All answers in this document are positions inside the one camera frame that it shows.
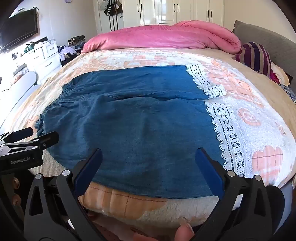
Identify white chair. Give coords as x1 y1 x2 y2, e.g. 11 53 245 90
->
0 71 41 130

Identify person's right hand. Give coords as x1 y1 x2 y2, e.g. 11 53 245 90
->
132 217 196 241

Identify blue patterned cloth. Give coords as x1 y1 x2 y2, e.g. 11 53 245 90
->
280 84 296 104

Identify pile of clothes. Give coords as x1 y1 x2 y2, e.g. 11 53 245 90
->
57 35 86 62

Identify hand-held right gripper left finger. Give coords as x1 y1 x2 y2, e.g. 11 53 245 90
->
24 148 103 241

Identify person's left hand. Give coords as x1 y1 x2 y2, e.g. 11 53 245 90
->
9 177 22 207

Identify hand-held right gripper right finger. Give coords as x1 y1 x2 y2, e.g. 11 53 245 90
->
195 148 266 241

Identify peach and white fleece blanket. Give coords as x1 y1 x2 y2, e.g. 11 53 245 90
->
0 47 296 230

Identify cream and magenta cloth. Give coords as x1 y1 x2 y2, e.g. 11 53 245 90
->
270 62 294 87

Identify white wardrobe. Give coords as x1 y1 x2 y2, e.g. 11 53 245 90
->
120 0 225 27

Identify grey padded headboard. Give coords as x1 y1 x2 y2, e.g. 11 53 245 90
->
232 20 296 93

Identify striped purple cloth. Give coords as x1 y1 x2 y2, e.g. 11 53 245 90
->
233 42 274 78

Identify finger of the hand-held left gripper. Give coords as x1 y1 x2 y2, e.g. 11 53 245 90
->
0 131 60 154
0 127 33 143

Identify black flat television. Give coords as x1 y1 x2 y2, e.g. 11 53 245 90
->
0 8 38 50

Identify pink comforter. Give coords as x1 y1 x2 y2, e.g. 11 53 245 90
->
82 20 242 55

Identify hanging bags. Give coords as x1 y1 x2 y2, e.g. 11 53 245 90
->
97 0 123 17

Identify white dresser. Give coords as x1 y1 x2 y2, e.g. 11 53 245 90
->
10 38 62 78

